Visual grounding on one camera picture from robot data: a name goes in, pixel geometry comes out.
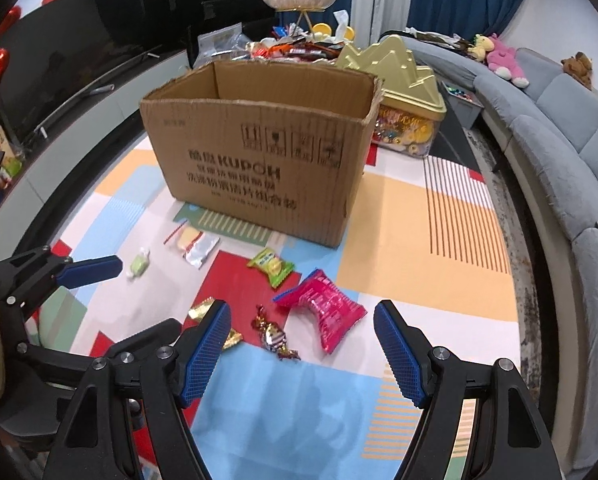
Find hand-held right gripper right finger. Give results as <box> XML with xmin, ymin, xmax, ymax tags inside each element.
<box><xmin>373</xmin><ymin>300</ymin><xmax>567</xmax><ymax>480</ymax></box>

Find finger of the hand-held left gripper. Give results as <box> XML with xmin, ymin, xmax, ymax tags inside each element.
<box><xmin>0</xmin><ymin>245</ymin><xmax>124</xmax><ymax>321</ymax></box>
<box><xmin>16</xmin><ymin>317</ymin><xmax>182</xmax><ymax>388</ymax></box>

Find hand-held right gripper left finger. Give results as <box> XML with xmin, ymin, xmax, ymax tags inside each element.
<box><xmin>44</xmin><ymin>300</ymin><xmax>232</xmax><ymax>480</ymax></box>

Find gold snack packet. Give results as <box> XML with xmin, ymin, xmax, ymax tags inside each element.
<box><xmin>187</xmin><ymin>298</ymin><xmax>244</xmax><ymax>350</ymax></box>

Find small pale green candy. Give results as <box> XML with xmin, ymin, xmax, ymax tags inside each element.
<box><xmin>125</xmin><ymin>248</ymin><xmax>152</xmax><ymax>278</ymax></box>

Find foil-wrapped twist candy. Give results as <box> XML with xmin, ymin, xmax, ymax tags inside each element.
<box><xmin>250</xmin><ymin>305</ymin><xmax>301</xmax><ymax>361</ymax></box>

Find pink snack packet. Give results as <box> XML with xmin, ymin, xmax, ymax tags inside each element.
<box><xmin>273</xmin><ymin>269</ymin><xmax>369</xmax><ymax>356</ymax></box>

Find clear packet with yellow cake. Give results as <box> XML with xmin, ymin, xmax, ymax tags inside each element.
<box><xmin>164</xmin><ymin>225</ymin><xmax>221</xmax><ymax>269</ymax></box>

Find yellow-green snack packet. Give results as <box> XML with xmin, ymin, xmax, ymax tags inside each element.
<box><xmin>246</xmin><ymin>248</ymin><xmax>295</xmax><ymax>288</ymax></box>

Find brown cardboard box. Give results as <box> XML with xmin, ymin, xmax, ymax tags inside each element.
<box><xmin>139</xmin><ymin>59</ymin><xmax>386</xmax><ymax>250</ymax></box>

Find pile of assorted snacks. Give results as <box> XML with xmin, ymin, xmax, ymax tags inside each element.
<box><xmin>244</xmin><ymin>25</ymin><xmax>350</xmax><ymax>66</ymax></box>

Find colourful checked tablecloth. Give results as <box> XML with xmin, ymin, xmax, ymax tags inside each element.
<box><xmin>24</xmin><ymin>135</ymin><xmax>525</xmax><ymax>480</ymax></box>

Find patterned floor rug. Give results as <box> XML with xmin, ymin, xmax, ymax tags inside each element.
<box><xmin>459</xmin><ymin>125</ymin><xmax>542</xmax><ymax>376</ymax></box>

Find grey television cabinet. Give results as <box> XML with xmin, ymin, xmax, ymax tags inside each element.
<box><xmin>0</xmin><ymin>47</ymin><xmax>200</xmax><ymax>211</ymax></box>

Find black curved television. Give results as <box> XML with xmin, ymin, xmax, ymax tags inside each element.
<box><xmin>0</xmin><ymin>0</ymin><xmax>165</xmax><ymax>146</ymax></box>

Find clear bag of nuts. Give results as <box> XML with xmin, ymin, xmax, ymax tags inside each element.
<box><xmin>197</xmin><ymin>30</ymin><xmax>252</xmax><ymax>61</ymax></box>

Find grey storage bin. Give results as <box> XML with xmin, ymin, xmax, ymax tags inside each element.
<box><xmin>439</xmin><ymin>80</ymin><xmax>485</xmax><ymax>128</ymax></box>

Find clear box with golden lid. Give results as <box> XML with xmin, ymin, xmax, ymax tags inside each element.
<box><xmin>335</xmin><ymin>34</ymin><xmax>447</xmax><ymax>161</ymax></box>

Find grey fabric sofa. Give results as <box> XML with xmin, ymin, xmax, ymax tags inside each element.
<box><xmin>379</xmin><ymin>35</ymin><xmax>598</xmax><ymax>466</ymax></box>

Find black piano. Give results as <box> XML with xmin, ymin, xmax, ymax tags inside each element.
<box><xmin>166</xmin><ymin>0</ymin><xmax>260</xmax><ymax>68</ymax></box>

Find pink plush toy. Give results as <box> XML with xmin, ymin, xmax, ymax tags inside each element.
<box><xmin>485</xmin><ymin>35</ymin><xmax>530</xmax><ymax>88</ymax></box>

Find loose papers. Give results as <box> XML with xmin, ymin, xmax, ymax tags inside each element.
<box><xmin>406</xmin><ymin>27</ymin><xmax>472</xmax><ymax>53</ymax></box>

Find yellow plush toy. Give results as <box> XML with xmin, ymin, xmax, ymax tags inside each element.
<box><xmin>466</xmin><ymin>34</ymin><xmax>495</xmax><ymax>61</ymax></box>

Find white plastic bag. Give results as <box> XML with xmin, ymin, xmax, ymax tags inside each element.
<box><xmin>311</xmin><ymin>10</ymin><xmax>356</xmax><ymax>43</ymax></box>

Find brown teddy bear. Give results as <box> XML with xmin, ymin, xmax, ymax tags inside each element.
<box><xmin>560</xmin><ymin>51</ymin><xmax>594</xmax><ymax>90</ymax></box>

